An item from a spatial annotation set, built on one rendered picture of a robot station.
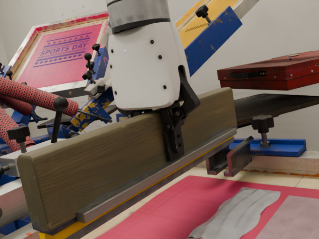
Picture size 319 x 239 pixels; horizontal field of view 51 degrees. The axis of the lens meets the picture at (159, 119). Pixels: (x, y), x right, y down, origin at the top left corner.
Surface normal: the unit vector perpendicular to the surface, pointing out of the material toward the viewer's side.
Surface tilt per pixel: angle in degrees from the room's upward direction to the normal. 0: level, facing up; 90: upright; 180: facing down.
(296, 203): 0
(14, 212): 90
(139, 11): 89
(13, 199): 90
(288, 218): 0
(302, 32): 90
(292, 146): 0
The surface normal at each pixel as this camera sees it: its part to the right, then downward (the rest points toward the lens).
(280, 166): -0.62, 0.25
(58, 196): 0.77, -0.03
